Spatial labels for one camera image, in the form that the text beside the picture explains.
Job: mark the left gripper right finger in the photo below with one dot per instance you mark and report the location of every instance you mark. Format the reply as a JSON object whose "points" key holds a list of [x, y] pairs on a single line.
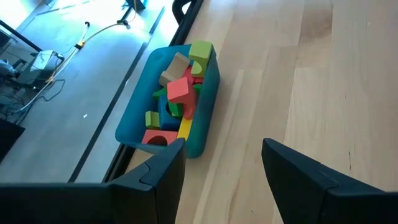
{"points": [[295, 180]]}

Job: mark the dark green block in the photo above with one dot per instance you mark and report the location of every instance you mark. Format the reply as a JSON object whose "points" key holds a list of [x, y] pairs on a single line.
{"points": [[175, 109]]}

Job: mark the light green small block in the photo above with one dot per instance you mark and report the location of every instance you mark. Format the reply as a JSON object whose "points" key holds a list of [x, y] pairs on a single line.
{"points": [[152, 120]]}

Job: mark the teal plastic bin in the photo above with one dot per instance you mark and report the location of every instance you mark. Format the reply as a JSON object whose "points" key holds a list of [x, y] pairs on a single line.
{"points": [[140, 93]]}

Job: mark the blue short block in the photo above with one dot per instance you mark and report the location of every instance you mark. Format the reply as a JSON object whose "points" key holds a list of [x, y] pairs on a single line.
{"points": [[166, 119]]}

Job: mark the natural wood rectangular block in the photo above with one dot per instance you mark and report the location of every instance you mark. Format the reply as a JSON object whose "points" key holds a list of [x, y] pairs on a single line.
{"points": [[177, 67]]}

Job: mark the black floor stand bar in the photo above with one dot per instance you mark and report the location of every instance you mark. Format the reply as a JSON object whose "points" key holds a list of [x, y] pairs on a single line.
{"points": [[21, 36]]}

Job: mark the light green rectangular block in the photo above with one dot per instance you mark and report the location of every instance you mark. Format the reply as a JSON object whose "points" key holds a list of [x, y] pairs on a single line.
{"points": [[201, 53]]}

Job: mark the black table clamp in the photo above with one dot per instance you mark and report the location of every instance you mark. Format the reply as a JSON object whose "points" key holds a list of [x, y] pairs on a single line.
{"points": [[178, 9]]}

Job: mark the grey power box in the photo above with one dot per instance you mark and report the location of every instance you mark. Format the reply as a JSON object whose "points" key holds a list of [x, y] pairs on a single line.
{"points": [[45, 59]]}

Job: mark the black flat floor object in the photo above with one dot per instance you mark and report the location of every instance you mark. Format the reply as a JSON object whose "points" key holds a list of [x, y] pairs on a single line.
{"points": [[7, 138]]}

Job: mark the red arch block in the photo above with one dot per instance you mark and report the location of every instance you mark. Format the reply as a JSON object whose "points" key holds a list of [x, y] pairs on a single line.
{"points": [[189, 74]]}

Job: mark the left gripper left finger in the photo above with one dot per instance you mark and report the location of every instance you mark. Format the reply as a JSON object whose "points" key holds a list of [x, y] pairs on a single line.
{"points": [[161, 180]]}

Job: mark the green arch block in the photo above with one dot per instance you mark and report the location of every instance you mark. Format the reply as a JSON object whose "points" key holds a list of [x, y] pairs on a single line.
{"points": [[160, 92]]}

